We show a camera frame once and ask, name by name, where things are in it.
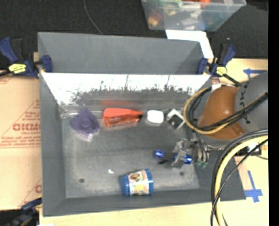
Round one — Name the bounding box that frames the blue can with colourful label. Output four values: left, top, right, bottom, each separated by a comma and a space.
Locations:
120, 169, 154, 196

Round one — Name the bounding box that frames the black and white cube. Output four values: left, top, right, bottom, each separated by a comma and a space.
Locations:
165, 109, 185, 130

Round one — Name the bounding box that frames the shiny blue metal dumbbell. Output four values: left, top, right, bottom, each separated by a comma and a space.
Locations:
153, 149, 193, 165

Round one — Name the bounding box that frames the brown cardboard board red print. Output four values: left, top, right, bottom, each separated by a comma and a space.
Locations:
0, 70, 43, 212

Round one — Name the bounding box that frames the grey metal bin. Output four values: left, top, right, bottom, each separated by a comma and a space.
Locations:
37, 32, 246, 217

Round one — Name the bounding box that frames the white rounded block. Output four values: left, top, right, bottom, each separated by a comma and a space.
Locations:
146, 110, 165, 124

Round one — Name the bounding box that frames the orange-red stapler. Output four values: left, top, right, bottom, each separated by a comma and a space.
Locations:
102, 107, 144, 128

